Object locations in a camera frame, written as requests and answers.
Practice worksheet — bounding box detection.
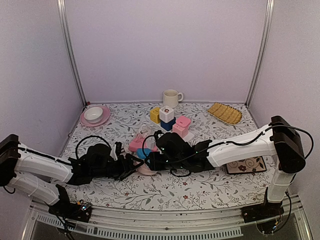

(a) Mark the white bowl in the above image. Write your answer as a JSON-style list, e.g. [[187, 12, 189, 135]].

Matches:
[[84, 107, 103, 123]]

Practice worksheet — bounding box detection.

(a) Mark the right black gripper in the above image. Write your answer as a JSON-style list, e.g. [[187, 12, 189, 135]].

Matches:
[[145, 150, 186, 171]]

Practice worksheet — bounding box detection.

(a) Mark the pink flat power strip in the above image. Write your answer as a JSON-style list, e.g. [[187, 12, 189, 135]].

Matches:
[[128, 138, 158, 152]]

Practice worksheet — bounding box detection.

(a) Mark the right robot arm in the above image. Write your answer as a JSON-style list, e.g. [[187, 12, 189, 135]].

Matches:
[[144, 115, 308, 218]]

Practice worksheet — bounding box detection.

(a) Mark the floral table cloth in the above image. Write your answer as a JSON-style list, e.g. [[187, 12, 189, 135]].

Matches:
[[62, 102, 276, 211]]

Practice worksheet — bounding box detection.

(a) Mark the pink plate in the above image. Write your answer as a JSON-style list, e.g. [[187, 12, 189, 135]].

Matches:
[[79, 106, 111, 127]]

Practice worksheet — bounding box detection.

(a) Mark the pink cube socket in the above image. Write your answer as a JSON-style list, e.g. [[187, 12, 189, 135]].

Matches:
[[172, 123, 189, 138]]

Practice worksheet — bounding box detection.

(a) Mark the white cube socket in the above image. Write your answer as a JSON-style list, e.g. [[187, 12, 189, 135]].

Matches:
[[159, 105, 174, 123]]

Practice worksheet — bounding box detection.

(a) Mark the pink plug adapter on top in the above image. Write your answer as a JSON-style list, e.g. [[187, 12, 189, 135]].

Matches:
[[175, 115, 191, 128]]

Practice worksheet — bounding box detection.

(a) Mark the yellow cube socket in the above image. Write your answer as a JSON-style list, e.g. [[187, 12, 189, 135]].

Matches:
[[149, 107, 161, 124]]

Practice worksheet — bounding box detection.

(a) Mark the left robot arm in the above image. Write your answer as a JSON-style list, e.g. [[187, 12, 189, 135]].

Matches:
[[0, 134, 144, 217]]

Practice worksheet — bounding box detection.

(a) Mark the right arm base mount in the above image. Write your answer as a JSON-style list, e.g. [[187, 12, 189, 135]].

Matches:
[[241, 202, 284, 223]]

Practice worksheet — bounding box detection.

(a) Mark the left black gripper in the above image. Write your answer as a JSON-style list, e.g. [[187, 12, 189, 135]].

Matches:
[[90, 153, 144, 181]]

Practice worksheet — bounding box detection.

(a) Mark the blue plug adapter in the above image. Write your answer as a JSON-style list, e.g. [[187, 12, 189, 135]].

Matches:
[[136, 148, 152, 160]]

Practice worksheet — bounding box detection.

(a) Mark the floral square coaster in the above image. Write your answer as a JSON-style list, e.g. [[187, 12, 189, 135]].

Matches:
[[225, 156, 267, 175]]

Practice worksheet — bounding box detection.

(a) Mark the cream ceramic mug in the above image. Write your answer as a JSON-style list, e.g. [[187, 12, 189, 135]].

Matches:
[[162, 89, 184, 108]]

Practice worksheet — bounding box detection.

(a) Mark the dark blue cube socket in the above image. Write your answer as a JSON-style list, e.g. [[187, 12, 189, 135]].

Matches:
[[160, 117, 176, 131]]

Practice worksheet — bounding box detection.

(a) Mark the yellow woven tray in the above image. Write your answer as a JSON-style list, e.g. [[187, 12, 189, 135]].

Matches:
[[207, 102, 243, 125]]

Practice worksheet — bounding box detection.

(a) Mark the round pink socket with cord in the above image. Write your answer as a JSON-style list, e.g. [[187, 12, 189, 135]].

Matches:
[[137, 163, 157, 176]]

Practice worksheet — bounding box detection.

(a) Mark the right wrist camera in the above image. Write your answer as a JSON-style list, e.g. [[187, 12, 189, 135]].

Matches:
[[153, 130, 164, 141]]

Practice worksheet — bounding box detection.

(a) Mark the white charger with cable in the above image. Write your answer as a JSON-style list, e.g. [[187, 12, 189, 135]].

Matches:
[[135, 125, 156, 150]]

